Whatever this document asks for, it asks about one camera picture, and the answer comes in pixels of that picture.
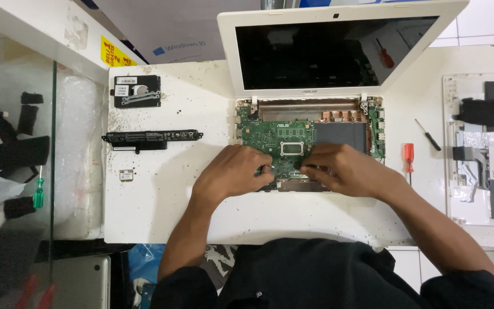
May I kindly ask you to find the person's right hand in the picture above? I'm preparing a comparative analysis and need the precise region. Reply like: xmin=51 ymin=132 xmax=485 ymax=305
xmin=300 ymin=143 xmax=402 ymax=199

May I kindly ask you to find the person's left hand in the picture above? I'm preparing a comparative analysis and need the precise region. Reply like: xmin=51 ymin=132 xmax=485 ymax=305
xmin=192 ymin=144 xmax=276 ymax=203

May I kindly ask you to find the green laptop motherboard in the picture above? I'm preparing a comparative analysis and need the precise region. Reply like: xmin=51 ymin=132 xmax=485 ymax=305
xmin=236 ymin=106 xmax=316 ymax=181

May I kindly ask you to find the long black laptop battery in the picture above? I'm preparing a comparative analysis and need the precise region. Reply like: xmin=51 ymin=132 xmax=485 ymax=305
xmin=101 ymin=130 xmax=204 ymax=155

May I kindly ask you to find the small black screwdriver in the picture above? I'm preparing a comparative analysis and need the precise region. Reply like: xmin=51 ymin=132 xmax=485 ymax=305
xmin=415 ymin=118 xmax=442 ymax=152

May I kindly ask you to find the white open laptop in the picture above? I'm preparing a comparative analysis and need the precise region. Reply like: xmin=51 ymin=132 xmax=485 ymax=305
xmin=217 ymin=0 xmax=471 ymax=193

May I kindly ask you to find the person's black shirt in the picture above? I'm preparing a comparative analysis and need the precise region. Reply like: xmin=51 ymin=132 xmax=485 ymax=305
xmin=150 ymin=238 xmax=494 ymax=309

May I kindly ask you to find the black hard drive in caddy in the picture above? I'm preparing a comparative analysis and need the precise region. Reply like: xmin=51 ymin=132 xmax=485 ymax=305
xmin=110 ymin=75 xmax=162 ymax=109

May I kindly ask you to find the blue plastic bag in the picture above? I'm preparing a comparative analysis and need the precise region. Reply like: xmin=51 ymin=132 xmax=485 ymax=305
xmin=128 ymin=244 xmax=166 ymax=309

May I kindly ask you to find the white laptop keyboard cover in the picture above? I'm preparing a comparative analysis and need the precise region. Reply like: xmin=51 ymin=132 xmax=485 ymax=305
xmin=443 ymin=73 xmax=494 ymax=228

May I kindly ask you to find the grey cardboard box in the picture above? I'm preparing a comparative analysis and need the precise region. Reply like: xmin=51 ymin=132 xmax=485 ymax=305
xmin=93 ymin=0 xmax=261 ymax=65

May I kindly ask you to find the bubble wrap sheet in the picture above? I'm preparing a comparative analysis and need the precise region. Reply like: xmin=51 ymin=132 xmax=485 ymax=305
xmin=54 ymin=75 xmax=106 ymax=228

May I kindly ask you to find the yellow sticker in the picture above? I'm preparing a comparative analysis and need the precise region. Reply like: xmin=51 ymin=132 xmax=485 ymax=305
xmin=100 ymin=35 xmax=138 ymax=68

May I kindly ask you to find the silver laptop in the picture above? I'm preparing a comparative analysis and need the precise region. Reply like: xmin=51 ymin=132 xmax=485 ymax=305
xmin=52 ymin=255 xmax=111 ymax=309

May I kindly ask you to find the glass display case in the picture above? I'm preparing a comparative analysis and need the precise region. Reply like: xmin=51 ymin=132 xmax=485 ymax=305
xmin=0 ymin=21 xmax=106 ymax=309

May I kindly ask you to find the red-handled screwdriver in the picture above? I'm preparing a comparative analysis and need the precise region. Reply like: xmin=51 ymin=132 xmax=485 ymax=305
xmin=404 ymin=143 xmax=415 ymax=186

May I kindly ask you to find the green-handled screwdriver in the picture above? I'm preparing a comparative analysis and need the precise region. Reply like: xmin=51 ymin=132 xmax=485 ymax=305
xmin=33 ymin=166 xmax=45 ymax=210

